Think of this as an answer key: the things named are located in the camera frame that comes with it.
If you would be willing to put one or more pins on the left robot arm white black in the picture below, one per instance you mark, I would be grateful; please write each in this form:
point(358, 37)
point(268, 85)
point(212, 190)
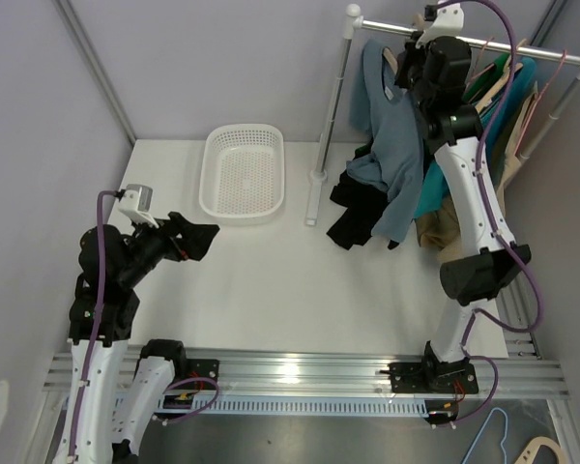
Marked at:
point(98, 428)

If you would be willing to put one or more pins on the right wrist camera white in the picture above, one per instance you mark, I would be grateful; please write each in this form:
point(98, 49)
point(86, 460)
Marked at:
point(440, 20)

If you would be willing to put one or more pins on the pink wire hanger beige shirt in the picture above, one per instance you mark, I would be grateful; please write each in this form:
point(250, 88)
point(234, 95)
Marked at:
point(536, 106)

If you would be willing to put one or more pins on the aluminium mounting rail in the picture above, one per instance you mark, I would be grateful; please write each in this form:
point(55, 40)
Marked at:
point(348, 375)

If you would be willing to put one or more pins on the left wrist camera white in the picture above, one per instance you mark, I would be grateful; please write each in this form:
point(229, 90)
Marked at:
point(134, 203)

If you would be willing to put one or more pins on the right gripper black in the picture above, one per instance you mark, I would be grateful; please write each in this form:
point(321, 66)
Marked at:
point(411, 52)

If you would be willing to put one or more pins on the green t shirt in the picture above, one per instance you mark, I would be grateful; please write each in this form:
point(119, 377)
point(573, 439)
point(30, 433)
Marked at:
point(488, 77)

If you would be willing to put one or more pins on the white slotted cable duct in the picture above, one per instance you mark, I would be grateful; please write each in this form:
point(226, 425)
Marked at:
point(372, 407)

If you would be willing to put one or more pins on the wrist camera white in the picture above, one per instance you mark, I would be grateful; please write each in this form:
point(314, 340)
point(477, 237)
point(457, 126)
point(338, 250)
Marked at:
point(440, 20)
point(134, 203)

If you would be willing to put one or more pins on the metal clothes rack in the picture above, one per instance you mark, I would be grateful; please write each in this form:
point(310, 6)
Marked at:
point(354, 21)

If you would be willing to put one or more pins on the beige t shirt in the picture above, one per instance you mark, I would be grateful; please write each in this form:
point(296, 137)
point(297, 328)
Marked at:
point(440, 229)

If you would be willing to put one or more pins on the blue wire hanger on floor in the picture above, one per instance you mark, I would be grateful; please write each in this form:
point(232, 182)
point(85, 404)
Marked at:
point(491, 436)

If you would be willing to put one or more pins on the grey-blue t shirt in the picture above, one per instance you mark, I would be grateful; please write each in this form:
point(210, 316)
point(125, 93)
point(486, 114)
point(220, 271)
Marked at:
point(394, 164)

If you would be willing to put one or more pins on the black t shirt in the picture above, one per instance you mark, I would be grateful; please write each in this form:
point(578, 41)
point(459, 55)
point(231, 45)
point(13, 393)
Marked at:
point(364, 206)

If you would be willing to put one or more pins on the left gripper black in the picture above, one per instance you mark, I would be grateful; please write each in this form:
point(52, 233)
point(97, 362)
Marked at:
point(192, 243)

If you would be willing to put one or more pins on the beige wooden hanger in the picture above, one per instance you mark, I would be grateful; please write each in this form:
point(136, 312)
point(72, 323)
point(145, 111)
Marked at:
point(391, 58)

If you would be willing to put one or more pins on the white plastic laundry basket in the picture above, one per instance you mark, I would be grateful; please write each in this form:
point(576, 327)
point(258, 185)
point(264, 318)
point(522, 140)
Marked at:
point(242, 179)

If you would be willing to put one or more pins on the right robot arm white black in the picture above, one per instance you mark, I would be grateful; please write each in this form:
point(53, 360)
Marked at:
point(435, 72)

